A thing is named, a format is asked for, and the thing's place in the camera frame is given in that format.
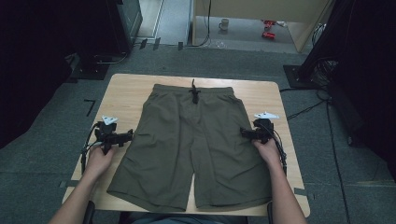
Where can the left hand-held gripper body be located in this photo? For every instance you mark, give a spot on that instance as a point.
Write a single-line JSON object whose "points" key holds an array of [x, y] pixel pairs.
{"points": [[107, 137]]}

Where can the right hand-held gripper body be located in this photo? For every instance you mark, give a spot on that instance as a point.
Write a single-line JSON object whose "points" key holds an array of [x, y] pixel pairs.
{"points": [[263, 130]]}

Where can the olive green shorts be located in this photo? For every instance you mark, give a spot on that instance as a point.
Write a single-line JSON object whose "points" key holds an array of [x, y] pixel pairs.
{"points": [[186, 140]]}

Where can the person's right hand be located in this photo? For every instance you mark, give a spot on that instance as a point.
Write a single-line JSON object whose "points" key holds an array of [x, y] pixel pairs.
{"points": [[269, 154]]}

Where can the person's left hand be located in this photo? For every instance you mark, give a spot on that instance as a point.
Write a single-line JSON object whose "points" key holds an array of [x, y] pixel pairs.
{"points": [[98, 163]]}

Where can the angled black floor tape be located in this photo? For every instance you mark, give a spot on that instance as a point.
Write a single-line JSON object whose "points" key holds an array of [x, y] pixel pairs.
{"points": [[91, 104]]}

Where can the grey floor tape strip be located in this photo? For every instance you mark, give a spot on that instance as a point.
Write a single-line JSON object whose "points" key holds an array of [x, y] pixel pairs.
{"points": [[63, 184], [303, 192]]}

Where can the bent metal tube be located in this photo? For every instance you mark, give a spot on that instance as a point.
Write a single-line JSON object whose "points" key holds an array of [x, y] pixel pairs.
{"points": [[115, 61]]}

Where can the red boxy object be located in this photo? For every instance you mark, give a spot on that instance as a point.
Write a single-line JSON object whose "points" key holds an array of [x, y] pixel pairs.
{"points": [[268, 35]]}

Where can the short black floor tape strip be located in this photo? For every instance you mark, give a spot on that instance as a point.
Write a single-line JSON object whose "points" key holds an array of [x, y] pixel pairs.
{"points": [[180, 46]]}

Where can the black cabinet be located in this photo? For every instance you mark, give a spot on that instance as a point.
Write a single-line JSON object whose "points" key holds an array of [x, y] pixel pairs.
{"points": [[124, 28]]}

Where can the small red object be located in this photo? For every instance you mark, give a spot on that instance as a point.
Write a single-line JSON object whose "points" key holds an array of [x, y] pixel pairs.
{"points": [[268, 23]]}

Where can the small white object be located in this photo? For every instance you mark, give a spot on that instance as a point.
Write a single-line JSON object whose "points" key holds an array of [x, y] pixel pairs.
{"points": [[281, 23]]}

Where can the black curtain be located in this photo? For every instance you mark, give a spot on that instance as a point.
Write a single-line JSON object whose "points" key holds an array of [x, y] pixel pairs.
{"points": [[28, 62], [370, 77]]}

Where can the grey mug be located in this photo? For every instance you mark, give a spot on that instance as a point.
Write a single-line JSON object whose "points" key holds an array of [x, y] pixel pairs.
{"points": [[223, 24]]}

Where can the black slanted stand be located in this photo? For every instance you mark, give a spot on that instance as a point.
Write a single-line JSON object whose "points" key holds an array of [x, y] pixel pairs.
{"points": [[323, 37]]}

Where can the beige wooden desk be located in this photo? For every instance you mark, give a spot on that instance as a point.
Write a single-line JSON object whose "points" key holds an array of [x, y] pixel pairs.
{"points": [[249, 7]]}

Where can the black stand base plate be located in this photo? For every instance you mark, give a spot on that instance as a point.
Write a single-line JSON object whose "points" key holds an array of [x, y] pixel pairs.
{"points": [[295, 77]]}

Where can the black floor base plate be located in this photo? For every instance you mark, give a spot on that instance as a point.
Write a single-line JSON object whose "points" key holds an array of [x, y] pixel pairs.
{"points": [[90, 71]]}

